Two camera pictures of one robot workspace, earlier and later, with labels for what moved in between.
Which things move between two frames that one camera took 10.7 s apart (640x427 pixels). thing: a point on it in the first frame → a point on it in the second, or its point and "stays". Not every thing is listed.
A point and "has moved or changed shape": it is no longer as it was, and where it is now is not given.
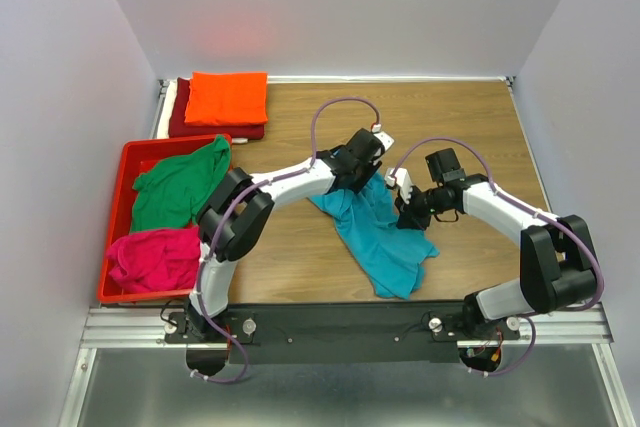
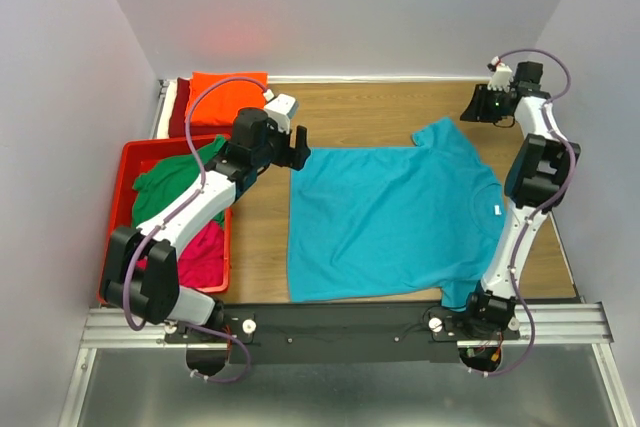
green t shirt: (170, 193) stays
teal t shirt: (392, 258) has moved or changed shape
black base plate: (340, 333) stays
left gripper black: (370, 171) → (293, 158)
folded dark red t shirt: (179, 127) stays
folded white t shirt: (164, 127) stays
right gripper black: (408, 218) → (475, 108)
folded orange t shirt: (227, 97) stays
